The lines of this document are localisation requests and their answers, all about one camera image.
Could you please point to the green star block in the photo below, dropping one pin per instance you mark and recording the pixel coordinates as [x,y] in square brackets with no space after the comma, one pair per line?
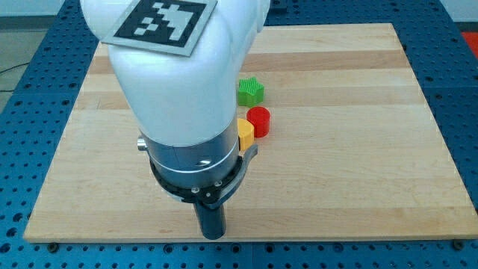
[250,92]

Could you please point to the black white fiducial marker tag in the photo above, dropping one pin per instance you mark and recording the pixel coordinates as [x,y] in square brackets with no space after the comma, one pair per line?
[165,26]

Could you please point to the red cylinder block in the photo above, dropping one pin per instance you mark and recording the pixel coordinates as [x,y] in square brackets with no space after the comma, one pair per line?
[260,118]

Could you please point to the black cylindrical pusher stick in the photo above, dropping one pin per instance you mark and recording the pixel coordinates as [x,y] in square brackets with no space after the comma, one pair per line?
[212,221]

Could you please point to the wooden board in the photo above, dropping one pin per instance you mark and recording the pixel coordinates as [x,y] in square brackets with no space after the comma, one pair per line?
[353,154]

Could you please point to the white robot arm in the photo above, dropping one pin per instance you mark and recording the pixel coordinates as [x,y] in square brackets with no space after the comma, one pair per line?
[177,63]

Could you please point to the yellow block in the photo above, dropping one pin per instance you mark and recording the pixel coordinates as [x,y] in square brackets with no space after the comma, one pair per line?
[246,134]

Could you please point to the grey black tool flange mount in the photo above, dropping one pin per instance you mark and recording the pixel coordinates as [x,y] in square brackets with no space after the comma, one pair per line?
[209,172]

